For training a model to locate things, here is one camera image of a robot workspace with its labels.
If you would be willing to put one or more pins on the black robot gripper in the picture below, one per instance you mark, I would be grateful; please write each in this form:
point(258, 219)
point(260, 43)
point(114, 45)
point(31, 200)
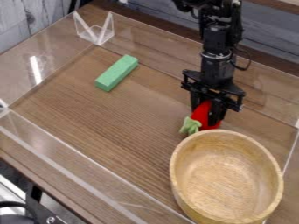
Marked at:
point(213, 84)

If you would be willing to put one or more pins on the red plush strawberry toy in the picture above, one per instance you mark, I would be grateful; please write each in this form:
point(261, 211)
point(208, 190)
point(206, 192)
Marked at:
point(198, 121)

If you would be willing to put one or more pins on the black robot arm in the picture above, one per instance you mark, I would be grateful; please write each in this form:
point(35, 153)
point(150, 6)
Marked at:
point(221, 25)

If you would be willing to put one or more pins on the green rectangular block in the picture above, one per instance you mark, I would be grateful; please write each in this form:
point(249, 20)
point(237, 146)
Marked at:
point(117, 73)

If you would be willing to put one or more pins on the light wooden bowl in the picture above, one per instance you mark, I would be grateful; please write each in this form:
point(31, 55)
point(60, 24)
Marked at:
point(226, 178)

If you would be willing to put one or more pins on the clear acrylic enclosure wall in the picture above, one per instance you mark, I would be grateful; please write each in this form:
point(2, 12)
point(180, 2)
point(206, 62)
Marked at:
point(94, 147)

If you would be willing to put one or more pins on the black metal table mount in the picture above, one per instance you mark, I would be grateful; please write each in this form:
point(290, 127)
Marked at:
point(50, 211)

